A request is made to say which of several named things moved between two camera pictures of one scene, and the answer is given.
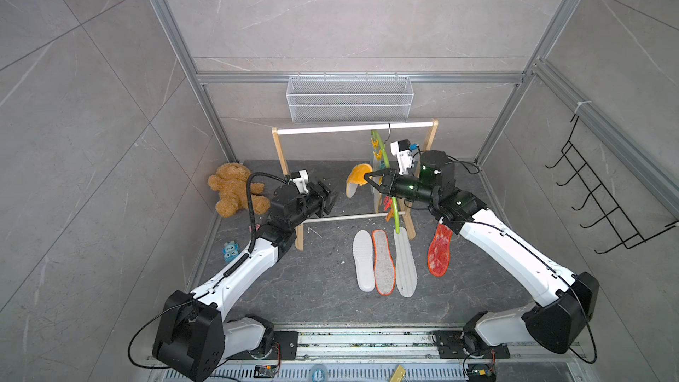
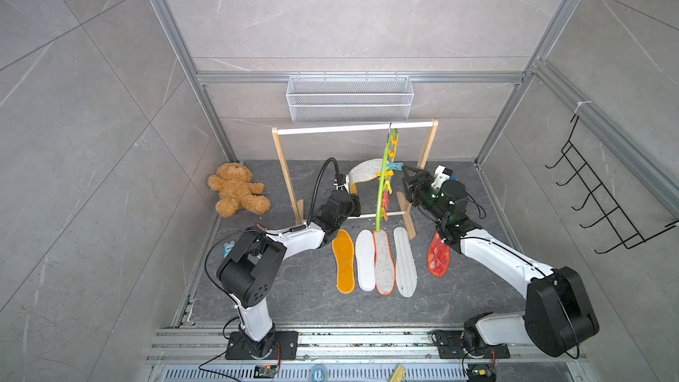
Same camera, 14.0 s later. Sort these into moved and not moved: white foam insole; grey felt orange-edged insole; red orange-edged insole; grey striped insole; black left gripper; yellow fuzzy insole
Moved: yellow fuzzy insole; black left gripper
Not moved: grey felt orange-edged insole; red orange-edged insole; grey striped insole; white foam insole
